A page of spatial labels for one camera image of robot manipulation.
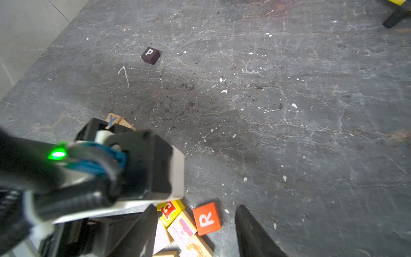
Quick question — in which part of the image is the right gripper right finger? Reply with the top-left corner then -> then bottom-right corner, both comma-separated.
235,205 -> 287,257

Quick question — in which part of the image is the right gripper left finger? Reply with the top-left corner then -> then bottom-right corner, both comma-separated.
108,205 -> 158,257

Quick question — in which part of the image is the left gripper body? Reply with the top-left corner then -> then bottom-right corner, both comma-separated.
38,213 -> 142,257

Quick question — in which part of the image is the yellow E block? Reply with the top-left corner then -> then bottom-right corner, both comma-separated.
156,200 -> 185,228

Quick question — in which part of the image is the orange R block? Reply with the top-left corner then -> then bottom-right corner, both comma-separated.
193,202 -> 222,236

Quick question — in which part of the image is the dark brown P block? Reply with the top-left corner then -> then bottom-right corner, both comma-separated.
141,47 -> 161,65

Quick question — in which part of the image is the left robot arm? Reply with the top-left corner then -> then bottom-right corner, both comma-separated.
1,130 -> 154,253

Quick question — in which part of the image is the wooden H block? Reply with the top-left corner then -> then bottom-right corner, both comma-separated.
167,211 -> 197,250

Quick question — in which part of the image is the wooden O block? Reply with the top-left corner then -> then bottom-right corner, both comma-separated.
179,234 -> 213,257

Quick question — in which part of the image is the wooden X block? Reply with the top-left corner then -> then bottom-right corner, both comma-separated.
106,113 -> 136,131

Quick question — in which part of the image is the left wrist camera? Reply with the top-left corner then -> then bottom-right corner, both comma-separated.
75,118 -> 185,203

